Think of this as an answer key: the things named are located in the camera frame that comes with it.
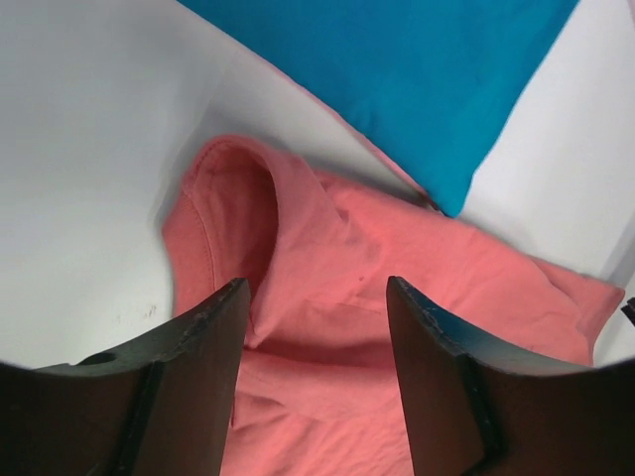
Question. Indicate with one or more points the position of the folded light pink t shirt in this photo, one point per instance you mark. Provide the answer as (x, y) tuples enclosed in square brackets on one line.
[(368, 145)]

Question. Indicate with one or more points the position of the folded blue t shirt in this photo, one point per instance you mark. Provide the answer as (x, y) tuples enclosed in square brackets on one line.
[(429, 83)]

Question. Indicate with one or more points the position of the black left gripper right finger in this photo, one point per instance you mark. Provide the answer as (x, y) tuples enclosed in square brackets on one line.
[(475, 404)]

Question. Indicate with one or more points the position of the salmon pink t shirt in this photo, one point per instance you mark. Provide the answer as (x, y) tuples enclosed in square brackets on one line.
[(317, 391)]

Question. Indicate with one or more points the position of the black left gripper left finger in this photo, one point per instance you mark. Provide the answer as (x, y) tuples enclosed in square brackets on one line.
[(158, 404)]

